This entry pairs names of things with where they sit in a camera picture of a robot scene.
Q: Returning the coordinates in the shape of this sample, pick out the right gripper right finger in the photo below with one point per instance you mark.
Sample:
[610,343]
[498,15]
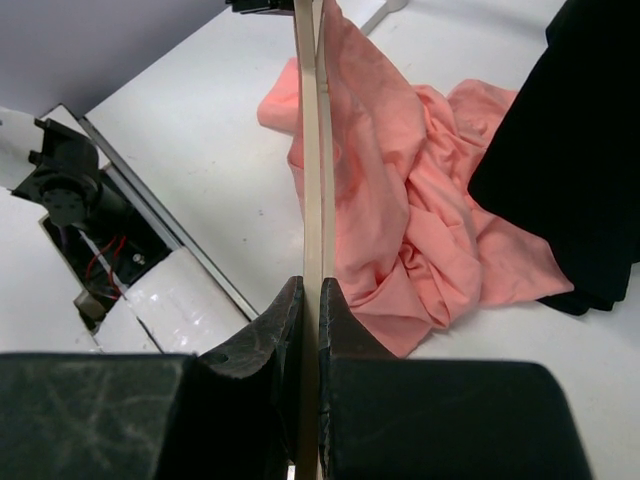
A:
[382,417]

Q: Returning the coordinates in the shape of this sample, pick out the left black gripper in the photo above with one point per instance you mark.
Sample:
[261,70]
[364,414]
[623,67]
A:
[262,7]

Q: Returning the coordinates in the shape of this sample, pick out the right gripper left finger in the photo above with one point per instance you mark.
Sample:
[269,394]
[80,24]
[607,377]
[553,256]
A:
[230,413]

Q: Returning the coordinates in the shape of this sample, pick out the light wooden hanger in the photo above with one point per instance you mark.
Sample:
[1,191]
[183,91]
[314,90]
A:
[319,218]

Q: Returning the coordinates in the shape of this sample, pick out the salmon pink t shirt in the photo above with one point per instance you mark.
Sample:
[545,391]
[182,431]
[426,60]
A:
[414,251]

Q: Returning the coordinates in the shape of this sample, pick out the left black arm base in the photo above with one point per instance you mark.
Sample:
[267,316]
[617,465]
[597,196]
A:
[103,238]

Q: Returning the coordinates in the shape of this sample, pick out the black t shirt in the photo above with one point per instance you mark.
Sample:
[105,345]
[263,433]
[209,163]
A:
[564,162]

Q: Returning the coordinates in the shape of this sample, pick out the white and silver clothes rack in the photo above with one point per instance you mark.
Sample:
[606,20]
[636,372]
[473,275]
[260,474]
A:
[375,13]

